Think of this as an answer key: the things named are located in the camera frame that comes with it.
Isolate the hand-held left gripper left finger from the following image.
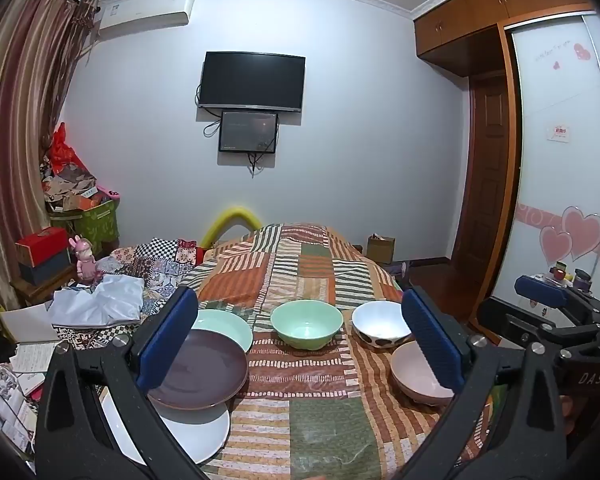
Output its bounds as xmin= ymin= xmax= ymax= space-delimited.
xmin=34 ymin=286 xmax=216 ymax=480

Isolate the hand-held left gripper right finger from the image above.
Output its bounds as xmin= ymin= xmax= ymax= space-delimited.
xmin=401 ymin=286 xmax=567 ymax=480

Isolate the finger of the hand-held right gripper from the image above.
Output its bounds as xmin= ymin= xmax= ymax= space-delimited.
xmin=514 ymin=274 xmax=600 ymax=322
xmin=476 ymin=298 xmax=600 ymax=356

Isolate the pink bowl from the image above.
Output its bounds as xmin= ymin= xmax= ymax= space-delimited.
xmin=391 ymin=341 xmax=456 ymax=407

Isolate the purple brown plate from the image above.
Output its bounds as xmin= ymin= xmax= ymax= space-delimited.
xmin=147 ymin=330 xmax=250 ymax=411

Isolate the mint green plate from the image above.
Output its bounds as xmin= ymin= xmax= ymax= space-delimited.
xmin=189 ymin=308 xmax=254 ymax=356

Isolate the white bowl with spotted outside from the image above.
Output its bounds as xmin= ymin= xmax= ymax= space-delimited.
xmin=351 ymin=301 xmax=413 ymax=349

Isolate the white plate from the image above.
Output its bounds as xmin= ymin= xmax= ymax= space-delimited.
xmin=100 ymin=387 xmax=231 ymax=466

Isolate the green bowl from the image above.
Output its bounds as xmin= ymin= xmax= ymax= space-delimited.
xmin=270 ymin=300 xmax=344 ymax=351

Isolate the white cloth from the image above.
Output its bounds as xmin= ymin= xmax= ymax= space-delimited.
xmin=47 ymin=274 xmax=146 ymax=328

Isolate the checkered patchwork quilt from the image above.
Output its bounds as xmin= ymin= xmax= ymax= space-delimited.
xmin=55 ymin=237 xmax=206 ymax=356

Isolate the white wardrobe door with hearts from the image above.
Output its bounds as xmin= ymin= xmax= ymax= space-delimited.
xmin=490 ymin=10 xmax=600 ymax=321

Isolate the brown cardboard box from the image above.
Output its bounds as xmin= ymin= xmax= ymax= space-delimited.
xmin=366 ymin=234 xmax=397 ymax=265

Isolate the pink rabbit toy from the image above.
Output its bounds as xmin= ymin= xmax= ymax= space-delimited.
xmin=69 ymin=235 xmax=100 ymax=283

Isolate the white notebook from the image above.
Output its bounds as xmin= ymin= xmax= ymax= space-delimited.
xmin=10 ymin=342 xmax=61 ymax=396

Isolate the brown wooden door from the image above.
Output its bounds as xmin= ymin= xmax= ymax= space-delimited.
xmin=452 ymin=70 xmax=513 ymax=281

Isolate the white paper sheet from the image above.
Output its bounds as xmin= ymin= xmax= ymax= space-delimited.
xmin=0 ymin=302 xmax=61 ymax=346

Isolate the dark grey box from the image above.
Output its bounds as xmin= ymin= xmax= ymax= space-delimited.
xmin=19 ymin=250 xmax=76 ymax=286

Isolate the wooden bedside table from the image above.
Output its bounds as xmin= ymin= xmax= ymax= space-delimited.
xmin=10 ymin=280 xmax=76 ymax=307

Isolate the yellow foam tube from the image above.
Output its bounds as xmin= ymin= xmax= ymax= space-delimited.
xmin=200 ymin=205 xmax=265 ymax=250

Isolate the striped patchwork blanket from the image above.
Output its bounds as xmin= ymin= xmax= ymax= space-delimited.
xmin=187 ymin=222 xmax=496 ymax=480

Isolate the red box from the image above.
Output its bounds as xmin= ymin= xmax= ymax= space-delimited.
xmin=15 ymin=227 xmax=70 ymax=266

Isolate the red plastic bag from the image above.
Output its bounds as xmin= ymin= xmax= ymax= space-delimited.
xmin=49 ymin=122 xmax=88 ymax=171

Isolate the wooden overhead cabinet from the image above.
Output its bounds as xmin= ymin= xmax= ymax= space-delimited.
xmin=412 ymin=0 xmax=596 ymax=78

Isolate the striped brown curtain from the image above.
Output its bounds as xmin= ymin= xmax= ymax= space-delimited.
xmin=0 ymin=0 xmax=98 ymax=311

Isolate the white air conditioner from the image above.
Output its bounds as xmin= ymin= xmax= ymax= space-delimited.
xmin=96 ymin=0 xmax=196 ymax=41

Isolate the black hanging cable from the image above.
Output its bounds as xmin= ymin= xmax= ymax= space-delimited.
xmin=247 ymin=150 xmax=267 ymax=179

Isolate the small black wall monitor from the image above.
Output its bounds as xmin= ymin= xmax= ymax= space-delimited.
xmin=218 ymin=110 xmax=280 ymax=153

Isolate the black wall television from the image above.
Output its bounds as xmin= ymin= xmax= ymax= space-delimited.
xmin=198 ymin=51 xmax=307 ymax=112

